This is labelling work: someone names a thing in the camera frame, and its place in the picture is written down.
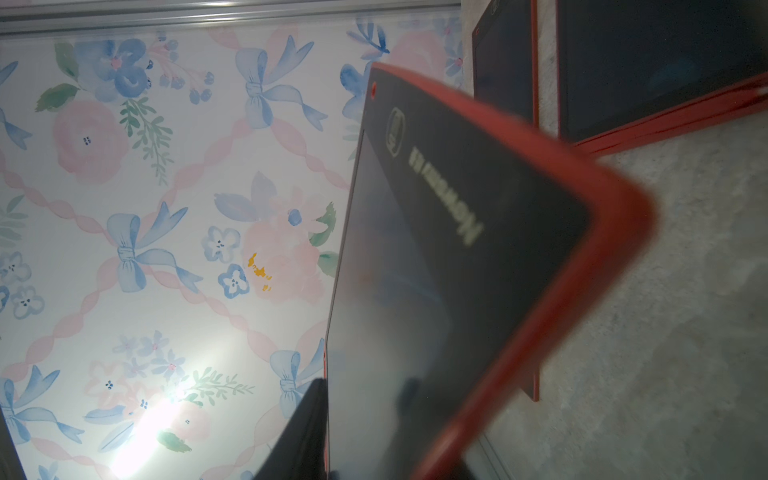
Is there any red writing tablet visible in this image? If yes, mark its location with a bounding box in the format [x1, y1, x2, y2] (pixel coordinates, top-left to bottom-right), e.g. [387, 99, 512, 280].
[556, 0, 767, 154]
[472, 0, 539, 126]
[326, 63, 655, 479]

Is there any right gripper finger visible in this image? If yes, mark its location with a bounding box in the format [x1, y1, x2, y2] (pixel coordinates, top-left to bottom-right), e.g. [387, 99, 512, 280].
[254, 379, 328, 480]

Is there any left aluminium corner post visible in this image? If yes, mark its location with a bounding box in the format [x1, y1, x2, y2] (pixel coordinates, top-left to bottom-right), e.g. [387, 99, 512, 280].
[1, 1, 461, 38]

